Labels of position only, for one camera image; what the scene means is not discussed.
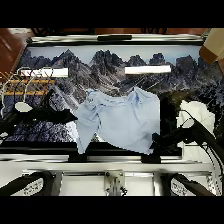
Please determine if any cardboard box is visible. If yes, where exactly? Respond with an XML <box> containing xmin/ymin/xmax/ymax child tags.
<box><xmin>199</xmin><ymin>27</ymin><xmax>224</xmax><ymax>66</ymax></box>

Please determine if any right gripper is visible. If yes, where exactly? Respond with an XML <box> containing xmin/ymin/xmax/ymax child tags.
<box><xmin>151</xmin><ymin>132</ymin><xmax>175</xmax><ymax>152</ymax></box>

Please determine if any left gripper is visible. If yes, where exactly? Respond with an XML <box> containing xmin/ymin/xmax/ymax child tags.
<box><xmin>49</xmin><ymin>108</ymin><xmax>79</xmax><ymax>125</ymax></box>

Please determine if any black cable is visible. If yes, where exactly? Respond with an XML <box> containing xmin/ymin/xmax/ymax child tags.
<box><xmin>179</xmin><ymin>109</ymin><xmax>202</xmax><ymax>129</ymax></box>

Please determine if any silver frame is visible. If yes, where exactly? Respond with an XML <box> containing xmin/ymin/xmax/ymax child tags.
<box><xmin>0</xmin><ymin>153</ymin><xmax>224</xmax><ymax>197</ymax></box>

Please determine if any light blue shirt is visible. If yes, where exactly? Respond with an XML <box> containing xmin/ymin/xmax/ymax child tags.
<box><xmin>74</xmin><ymin>86</ymin><xmax>162</xmax><ymax>156</ymax></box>

